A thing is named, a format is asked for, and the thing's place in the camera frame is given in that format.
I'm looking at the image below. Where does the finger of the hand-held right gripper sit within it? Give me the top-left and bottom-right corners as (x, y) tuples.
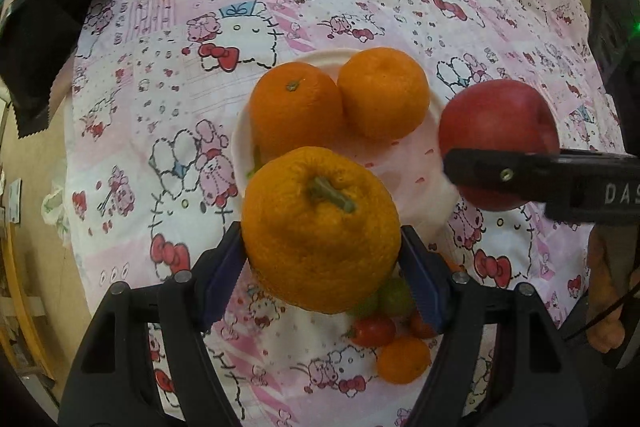
(444, 148), (561, 209)

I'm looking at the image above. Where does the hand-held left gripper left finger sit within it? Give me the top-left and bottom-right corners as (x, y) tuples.
(59, 222), (251, 427)

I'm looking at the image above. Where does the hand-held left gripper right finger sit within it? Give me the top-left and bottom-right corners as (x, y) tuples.
(397, 224), (591, 427)

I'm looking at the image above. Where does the green lime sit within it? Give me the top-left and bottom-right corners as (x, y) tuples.
(377, 277), (416, 319)

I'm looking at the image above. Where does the red apple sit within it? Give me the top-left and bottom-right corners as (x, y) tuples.
(438, 80), (561, 212)

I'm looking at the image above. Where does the red cherry tomato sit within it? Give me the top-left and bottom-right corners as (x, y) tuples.
(345, 314), (397, 348)

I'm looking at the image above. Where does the small mandarin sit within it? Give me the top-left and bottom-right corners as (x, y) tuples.
(376, 336), (432, 384)

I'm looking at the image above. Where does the large bumpy orange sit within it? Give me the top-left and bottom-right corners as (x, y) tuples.
(241, 146), (402, 314)

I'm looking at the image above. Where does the white bowl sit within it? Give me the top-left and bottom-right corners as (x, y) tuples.
(231, 48), (456, 258)

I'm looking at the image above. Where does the person's right hand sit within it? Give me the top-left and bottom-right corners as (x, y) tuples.
(586, 224), (640, 355)

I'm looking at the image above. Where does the small kumquat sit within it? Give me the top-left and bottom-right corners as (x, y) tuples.
(407, 309), (438, 339)

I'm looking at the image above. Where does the yellow-green grape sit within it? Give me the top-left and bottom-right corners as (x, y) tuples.
(350, 292), (381, 315)

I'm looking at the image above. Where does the round orange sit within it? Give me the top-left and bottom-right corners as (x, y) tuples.
(249, 62), (345, 163)
(337, 48), (431, 140)

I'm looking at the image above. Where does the black device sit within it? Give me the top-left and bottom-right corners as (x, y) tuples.
(589, 0), (640, 148)

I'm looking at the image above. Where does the white plastic bag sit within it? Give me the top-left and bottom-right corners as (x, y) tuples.
(41, 186), (72, 249)

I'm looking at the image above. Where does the yellow wooden chair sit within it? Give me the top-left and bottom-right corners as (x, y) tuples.
(0, 217), (57, 380)

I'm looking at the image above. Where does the black and pink cloth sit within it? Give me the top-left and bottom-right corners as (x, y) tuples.
(0, 0), (128, 139)

